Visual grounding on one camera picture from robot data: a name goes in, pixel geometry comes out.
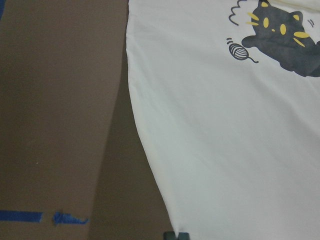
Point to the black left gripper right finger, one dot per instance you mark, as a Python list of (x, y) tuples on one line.
[(183, 236)]

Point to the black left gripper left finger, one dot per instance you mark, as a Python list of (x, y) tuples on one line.
[(169, 235)]

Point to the cream long-sleeve Twinkle shirt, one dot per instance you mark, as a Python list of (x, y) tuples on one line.
[(226, 100)]

